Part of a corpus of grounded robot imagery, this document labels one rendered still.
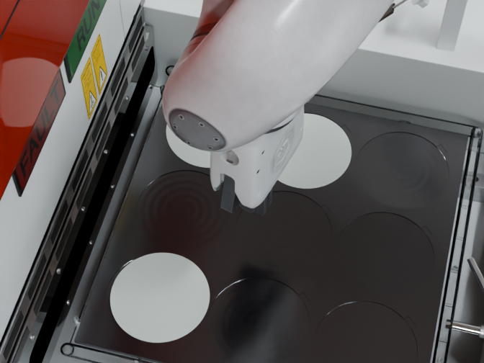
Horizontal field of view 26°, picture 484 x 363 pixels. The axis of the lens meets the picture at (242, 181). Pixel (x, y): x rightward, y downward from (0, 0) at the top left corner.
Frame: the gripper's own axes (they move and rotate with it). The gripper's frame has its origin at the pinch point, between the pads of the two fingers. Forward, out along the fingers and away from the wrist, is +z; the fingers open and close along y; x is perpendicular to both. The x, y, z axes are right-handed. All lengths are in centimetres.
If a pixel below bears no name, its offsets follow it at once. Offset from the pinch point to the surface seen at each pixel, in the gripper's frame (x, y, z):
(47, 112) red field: 17.1, -7.6, -10.6
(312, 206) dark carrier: -3.6, 6.9, 9.5
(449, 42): -8.8, 28.1, 1.4
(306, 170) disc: -0.9, 10.7, 9.4
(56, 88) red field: 17.7, -5.0, -10.9
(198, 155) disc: 10.4, 6.6, 9.5
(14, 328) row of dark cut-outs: 13.1, -22.2, 3.1
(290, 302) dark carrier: -6.8, -4.3, 9.5
